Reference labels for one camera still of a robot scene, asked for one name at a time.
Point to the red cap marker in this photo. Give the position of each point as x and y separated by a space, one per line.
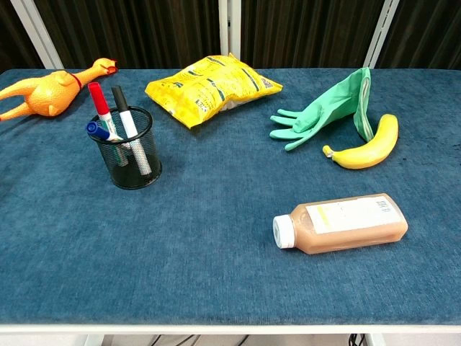
99 101

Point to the black pen cup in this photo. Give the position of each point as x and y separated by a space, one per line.
122 177

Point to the black cap marker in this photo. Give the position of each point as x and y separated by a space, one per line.
120 101

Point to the blue cap marker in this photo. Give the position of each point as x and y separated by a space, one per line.
96 131

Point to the blue table cloth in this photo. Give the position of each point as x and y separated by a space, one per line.
216 216

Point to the yellow snack bag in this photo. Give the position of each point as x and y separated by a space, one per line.
209 90

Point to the green rubber glove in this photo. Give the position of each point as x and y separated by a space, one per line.
324 104

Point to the brown juice bottle white cap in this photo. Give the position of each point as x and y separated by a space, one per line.
342 234

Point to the yellow banana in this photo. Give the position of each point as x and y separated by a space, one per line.
378 144

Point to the black pleated curtain panel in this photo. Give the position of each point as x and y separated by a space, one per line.
144 32
306 32
432 32
11 36

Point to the orange rubber chicken toy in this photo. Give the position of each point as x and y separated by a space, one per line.
47 97

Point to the white upright frame post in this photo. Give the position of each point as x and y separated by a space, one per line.
230 29

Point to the white slanted frame post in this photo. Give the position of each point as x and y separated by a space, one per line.
383 29
36 32

